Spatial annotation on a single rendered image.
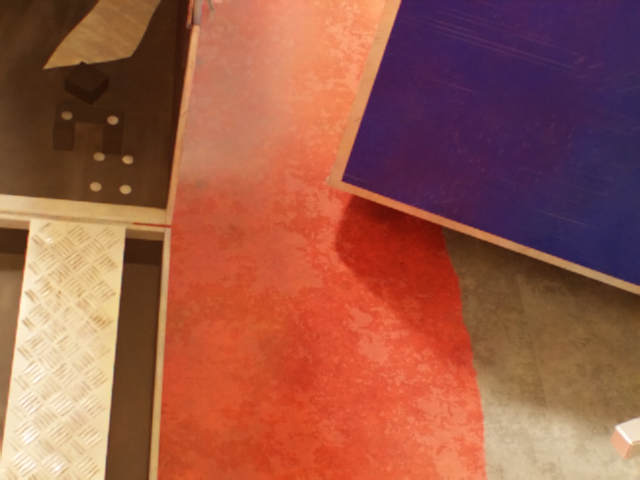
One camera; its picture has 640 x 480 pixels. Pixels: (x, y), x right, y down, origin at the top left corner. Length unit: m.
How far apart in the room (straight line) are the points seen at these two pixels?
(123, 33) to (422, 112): 0.78
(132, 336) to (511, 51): 0.94
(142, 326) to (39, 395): 0.28
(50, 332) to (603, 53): 1.15
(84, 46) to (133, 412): 0.86
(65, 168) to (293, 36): 0.86
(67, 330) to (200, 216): 0.49
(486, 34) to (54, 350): 1.00
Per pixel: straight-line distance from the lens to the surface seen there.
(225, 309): 2.40
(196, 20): 1.90
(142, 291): 2.37
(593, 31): 2.02
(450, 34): 2.07
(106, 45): 2.61
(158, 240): 2.33
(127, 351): 2.30
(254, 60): 2.88
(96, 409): 2.16
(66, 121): 2.37
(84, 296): 2.23
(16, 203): 2.32
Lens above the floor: 2.02
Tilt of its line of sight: 52 degrees down
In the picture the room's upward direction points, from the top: 19 degrees clockwise
